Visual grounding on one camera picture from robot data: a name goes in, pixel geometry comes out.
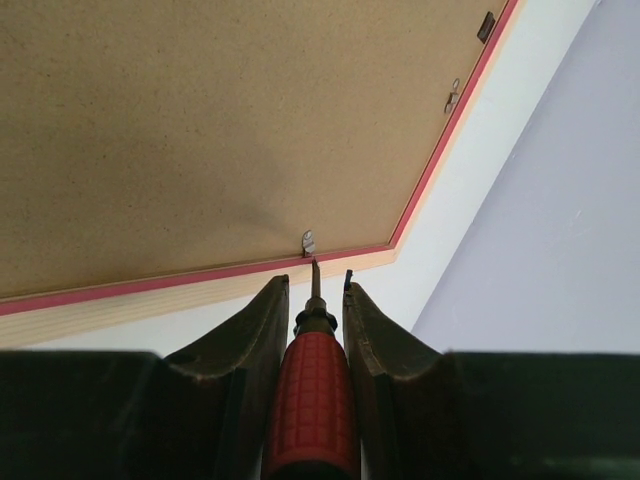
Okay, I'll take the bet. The brown frame backing board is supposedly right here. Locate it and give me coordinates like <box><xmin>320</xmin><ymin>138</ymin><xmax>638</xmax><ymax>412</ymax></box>
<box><xmin>1</xmin><ymin>1</ymin><xmax>505</xmax><ymax>297</ymax></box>

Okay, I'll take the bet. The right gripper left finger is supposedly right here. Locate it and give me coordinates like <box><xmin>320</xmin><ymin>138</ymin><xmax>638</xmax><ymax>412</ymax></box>
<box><xmin>1</xmin><ymin>275</ymin><xmax>289</xmax><ymax>479</ymax></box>

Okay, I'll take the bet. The red handled screwdriver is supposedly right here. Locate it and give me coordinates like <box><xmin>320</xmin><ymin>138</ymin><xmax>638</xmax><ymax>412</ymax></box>
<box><xmin>261</xmin><ymin>261</ymin><xmax>361</xmax><ymax>479</ymax></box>

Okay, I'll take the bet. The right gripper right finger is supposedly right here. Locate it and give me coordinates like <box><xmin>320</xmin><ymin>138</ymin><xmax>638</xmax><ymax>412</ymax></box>
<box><xmin>342</xmin><ymin>280</ymin><xmax>639</xmax><ymax>479</ymax></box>

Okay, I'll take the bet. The pink wooden photo frame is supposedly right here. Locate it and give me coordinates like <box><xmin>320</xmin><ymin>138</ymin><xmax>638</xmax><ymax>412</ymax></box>
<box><xmin>1</xmin><ymin>1</ymin><xmax>528</xmax><ymax>348</ymax></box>

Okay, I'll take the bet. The black hanger tab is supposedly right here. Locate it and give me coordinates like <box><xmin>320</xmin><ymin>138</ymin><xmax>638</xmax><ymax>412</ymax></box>
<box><xmin>477</xmin><ymin>11</ymin><xmax>496</xmax><ymax>44</ymax></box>

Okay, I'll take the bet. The metal retaining clip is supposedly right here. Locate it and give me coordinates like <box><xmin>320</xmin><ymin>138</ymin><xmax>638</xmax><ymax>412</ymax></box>
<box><xmin>444</xmin><ymin>78</ymin><xmax>460</xmax><ymax>114</ymax></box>
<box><xmin>301</xmin><ymin>230</ymin><xmax>316</xmax><ymax>257</ymax></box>

